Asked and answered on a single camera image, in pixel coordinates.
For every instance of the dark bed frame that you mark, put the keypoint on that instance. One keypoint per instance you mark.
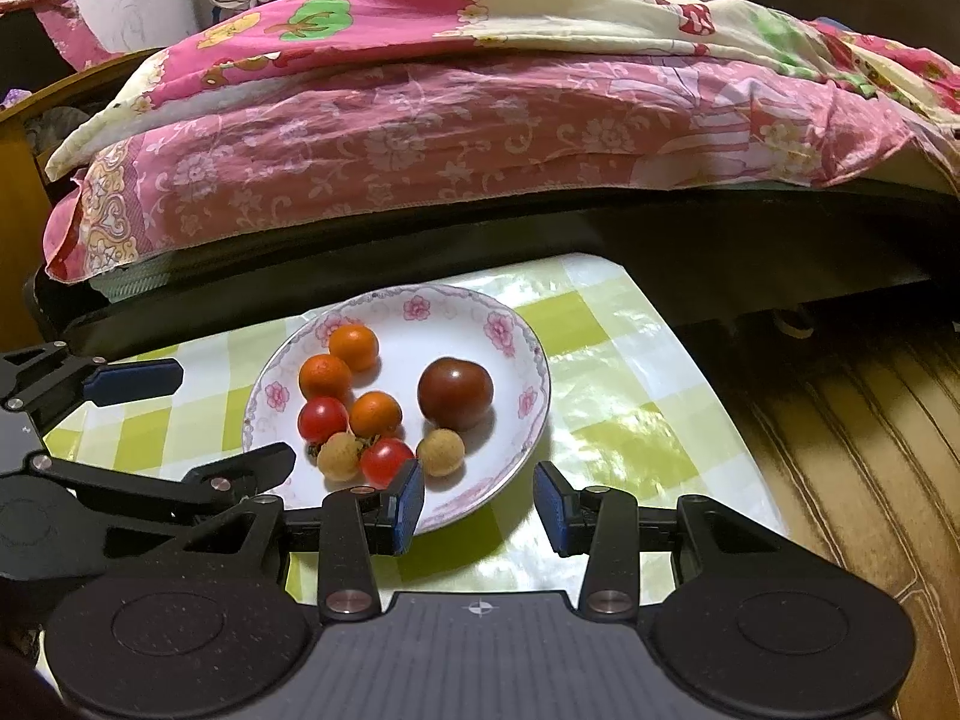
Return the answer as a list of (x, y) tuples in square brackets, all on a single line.
[(450, 240)]

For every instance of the green checked tablecloth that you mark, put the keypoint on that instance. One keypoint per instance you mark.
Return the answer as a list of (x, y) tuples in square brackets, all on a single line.
[(622, 405)]

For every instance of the slipper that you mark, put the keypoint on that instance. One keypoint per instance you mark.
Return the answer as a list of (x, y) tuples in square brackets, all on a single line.
[(793, 322)]

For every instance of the pink floral bedsheet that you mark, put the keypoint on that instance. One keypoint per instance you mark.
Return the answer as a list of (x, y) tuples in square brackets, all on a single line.
[(375, 150)]

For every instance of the white floral rim plate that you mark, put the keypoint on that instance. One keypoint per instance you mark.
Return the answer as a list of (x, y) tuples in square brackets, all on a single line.
[(487, 360)]

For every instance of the cartoon print quilt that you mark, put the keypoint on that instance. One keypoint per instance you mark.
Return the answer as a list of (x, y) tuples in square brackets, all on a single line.
[(525, 15)]

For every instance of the tan longan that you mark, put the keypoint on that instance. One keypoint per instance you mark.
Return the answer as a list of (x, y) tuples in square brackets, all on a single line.
[(339, 456), (440, 451)]

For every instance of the small orange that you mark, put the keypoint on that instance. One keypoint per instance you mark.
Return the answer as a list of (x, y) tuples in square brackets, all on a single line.
[(354, 346), (325, 377), (375, 414)]

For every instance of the red cherry tomato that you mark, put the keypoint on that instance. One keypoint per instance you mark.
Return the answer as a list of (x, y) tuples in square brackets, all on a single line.
[(386, 463), (322, 418)]

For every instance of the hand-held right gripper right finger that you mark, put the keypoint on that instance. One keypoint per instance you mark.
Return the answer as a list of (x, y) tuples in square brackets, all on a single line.
[(551, 508)]

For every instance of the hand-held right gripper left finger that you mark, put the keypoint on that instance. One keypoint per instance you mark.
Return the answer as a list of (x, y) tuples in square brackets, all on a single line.
[(411, 499)]

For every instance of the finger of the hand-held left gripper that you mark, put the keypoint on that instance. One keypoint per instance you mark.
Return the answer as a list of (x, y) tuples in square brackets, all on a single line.
[(240, 469), (135, 381)]

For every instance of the dark purple tomato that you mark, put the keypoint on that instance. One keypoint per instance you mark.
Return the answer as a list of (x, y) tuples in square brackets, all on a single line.
[(455, 393)]

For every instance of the brown wooden furniture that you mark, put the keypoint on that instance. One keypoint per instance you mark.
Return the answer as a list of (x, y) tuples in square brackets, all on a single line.
[(30, 180)]

